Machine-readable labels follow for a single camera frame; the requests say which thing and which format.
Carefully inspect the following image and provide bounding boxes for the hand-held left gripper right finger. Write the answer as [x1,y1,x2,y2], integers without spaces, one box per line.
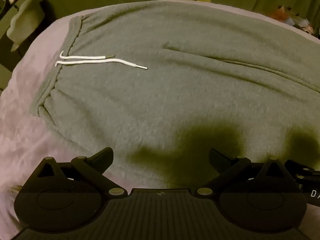
[197,147,293,196]

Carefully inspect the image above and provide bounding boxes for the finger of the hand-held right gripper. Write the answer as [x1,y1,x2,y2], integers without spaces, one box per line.
[285,159,320,173]

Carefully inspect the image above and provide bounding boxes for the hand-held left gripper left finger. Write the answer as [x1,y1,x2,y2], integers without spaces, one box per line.
[30,147,128,198]

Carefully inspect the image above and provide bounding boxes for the grey drawstring sweatpants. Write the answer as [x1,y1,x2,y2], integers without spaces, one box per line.
[29,1,320,188]

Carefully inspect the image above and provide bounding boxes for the colourful clutter pile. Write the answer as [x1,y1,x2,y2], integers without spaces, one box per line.
[271,4,316,34]

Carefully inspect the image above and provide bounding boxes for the grey cloth on chair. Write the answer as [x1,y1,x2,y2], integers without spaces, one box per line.
[6,0,46,52]

